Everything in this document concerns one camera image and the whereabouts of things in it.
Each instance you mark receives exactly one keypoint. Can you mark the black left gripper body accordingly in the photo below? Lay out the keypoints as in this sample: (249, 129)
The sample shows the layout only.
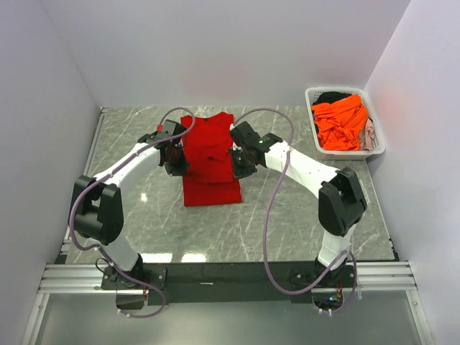
(179, 163)

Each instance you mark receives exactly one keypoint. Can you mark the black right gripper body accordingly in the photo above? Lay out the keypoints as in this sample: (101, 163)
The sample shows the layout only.
(241, 165)

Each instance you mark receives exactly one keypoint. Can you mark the red t shirt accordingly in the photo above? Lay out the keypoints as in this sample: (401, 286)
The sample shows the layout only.
(209, 180)

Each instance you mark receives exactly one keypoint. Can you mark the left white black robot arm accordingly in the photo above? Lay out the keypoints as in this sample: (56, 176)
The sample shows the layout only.
(97, 203)

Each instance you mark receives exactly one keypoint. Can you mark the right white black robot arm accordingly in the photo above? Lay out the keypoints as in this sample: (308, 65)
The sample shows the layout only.
(341, 201)

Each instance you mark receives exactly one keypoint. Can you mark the orange t shirt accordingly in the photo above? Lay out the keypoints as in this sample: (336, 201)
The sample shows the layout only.
(338, 124)

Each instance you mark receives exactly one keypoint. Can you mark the black garment in basket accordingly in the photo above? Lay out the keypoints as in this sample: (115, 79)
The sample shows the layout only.
(330, 97)

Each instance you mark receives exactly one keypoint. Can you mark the white plastic laundry basket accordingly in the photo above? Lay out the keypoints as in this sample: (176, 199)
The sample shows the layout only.
(311, 94)

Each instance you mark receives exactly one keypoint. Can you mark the pink garment in basket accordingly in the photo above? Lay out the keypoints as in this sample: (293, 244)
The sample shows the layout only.
(366, 136)

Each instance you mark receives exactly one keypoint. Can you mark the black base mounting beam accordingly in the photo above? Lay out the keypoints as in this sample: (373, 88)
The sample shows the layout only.
(208, 282)

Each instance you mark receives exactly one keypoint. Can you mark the aluminium front frame rail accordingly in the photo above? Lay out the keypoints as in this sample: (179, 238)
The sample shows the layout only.
(85, 278)

